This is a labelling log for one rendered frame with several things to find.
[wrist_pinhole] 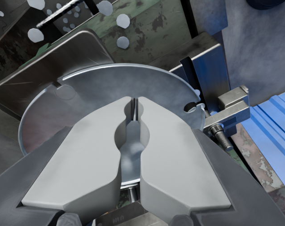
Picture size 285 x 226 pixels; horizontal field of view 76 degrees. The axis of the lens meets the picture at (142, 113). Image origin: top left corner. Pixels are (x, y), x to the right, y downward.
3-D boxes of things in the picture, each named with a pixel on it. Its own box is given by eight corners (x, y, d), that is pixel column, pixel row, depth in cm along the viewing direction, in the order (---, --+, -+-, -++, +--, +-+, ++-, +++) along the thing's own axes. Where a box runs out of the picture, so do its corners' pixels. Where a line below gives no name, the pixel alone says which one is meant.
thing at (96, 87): (-34, 136, 23) (-38, 141, 23) (168, 10, 18) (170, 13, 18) (100, 196, 43) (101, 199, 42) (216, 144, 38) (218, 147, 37)
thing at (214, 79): (26, 132, 43) (19, 154, 38) (206, 29, 35) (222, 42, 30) (102, 176, 63) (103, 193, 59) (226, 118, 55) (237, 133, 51)
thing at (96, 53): (17, 45, 29) (-18, 97, 20) (88, -4, 27) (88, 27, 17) (107, 127, 46) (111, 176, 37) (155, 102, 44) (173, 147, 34)
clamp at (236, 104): (171, 119, 41) (188, 158, 34) (243, 84, 38) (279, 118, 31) (179, 133, 45) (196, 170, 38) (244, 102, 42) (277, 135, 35)
